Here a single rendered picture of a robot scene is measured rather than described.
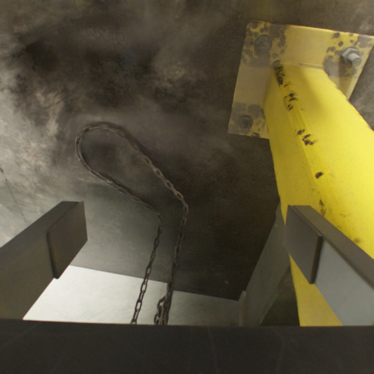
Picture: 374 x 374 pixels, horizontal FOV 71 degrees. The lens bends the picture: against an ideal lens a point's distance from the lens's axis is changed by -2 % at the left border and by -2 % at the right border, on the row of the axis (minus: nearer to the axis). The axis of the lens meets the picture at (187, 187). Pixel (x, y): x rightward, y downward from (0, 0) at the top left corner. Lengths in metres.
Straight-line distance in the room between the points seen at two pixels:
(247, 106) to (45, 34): 0.45
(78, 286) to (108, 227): 0.34
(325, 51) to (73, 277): 1.15
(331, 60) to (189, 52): 0.27
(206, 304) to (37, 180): 0.80
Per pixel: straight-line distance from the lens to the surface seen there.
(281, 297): 0.61
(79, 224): 0.16
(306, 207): 0.17
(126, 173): 0.79
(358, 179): 0.28
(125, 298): 1.17
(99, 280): 1.23
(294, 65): 0.59
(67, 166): 0.86
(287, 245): 0.17
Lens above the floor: 0.58
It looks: 49 degrees down
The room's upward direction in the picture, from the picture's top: 167 degrees counter-clockwise
